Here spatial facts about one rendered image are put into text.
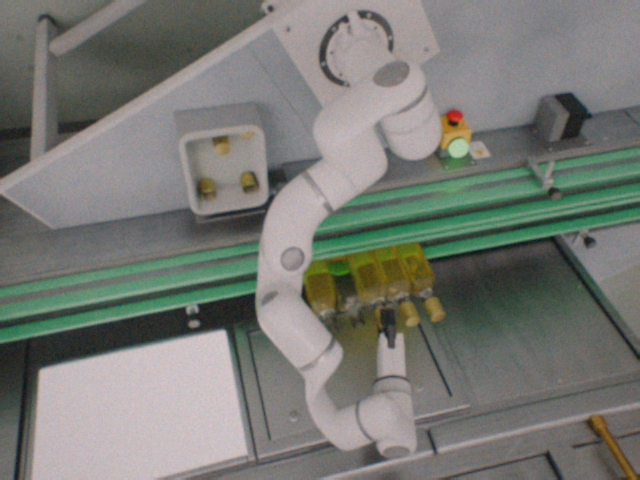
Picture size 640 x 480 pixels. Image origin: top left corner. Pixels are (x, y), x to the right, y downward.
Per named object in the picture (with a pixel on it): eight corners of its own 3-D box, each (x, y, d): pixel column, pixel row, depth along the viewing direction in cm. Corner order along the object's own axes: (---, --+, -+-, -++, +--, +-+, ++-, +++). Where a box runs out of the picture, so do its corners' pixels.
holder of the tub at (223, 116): (192, 206, 153) (196, 229, 148) (173, 111, 133) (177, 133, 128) (262, 195, 156) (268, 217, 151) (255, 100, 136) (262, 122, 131)
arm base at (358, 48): (310, 26, 119) (338, 68, 109) (371, -9, 118) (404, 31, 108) (338, 89, 131) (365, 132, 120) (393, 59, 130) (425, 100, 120)
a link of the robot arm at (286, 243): (299, 167, 113) (233, 214, 112) (310, 174, 99) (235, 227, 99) (342, 229, 116) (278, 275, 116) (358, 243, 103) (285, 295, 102)
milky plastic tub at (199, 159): (188, 191, 149) (192, 217, 143) (172, 111, 133) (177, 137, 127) (262, 180, 152) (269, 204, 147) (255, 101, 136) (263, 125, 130)
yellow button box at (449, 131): (428, 139, 158) (440, 158, 153) (433, 114, 152) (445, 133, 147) (455, 135, 159) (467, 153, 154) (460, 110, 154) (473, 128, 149)
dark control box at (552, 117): (531, 122, 163) (547, 142, 158) (540, 95, 157) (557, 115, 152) (561, 117, 165) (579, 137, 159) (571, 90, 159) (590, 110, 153)
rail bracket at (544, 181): (519, 165, 154) (546, 202, 146) (527, 140, 149) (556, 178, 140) (534, 162, 155) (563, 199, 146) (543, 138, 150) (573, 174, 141)
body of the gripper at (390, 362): (408, 404, 131) (403, 357, 138) (414, 378, 123) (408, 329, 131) (371, 404, 130) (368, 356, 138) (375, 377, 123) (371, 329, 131)
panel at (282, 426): (36, 372, 146) (23, 531, 123) (32, 365, 143) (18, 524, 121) (413, 293, 163) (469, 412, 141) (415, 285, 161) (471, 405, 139)
